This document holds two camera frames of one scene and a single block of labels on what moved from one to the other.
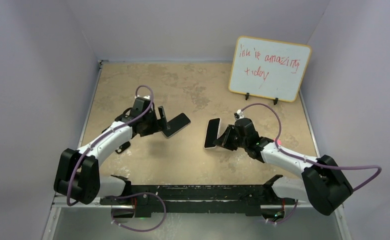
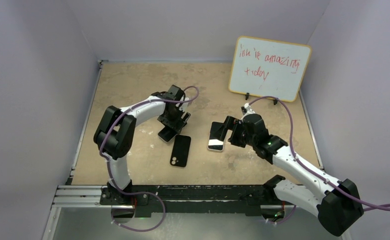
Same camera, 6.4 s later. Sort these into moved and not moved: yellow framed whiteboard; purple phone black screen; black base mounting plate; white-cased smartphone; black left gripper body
Moved: black left gripper body; white-cased smartphone; purple phone black screen
Not moved: yellow framed whiteboard; black base mounting plate
